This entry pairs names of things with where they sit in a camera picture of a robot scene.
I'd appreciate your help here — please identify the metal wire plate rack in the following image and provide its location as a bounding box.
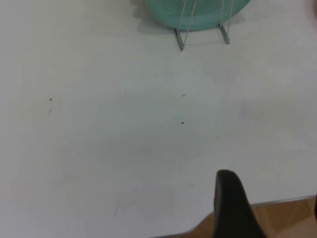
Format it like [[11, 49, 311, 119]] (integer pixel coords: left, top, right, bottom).
[[172, 0, 236, 53]]

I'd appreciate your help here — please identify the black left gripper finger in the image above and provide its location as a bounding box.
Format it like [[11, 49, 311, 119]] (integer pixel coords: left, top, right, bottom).
[[213, 169, 268, 238]]

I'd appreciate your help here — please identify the green round plate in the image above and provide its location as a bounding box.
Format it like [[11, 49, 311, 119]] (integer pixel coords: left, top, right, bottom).
[[143, 0, 251, 32]]

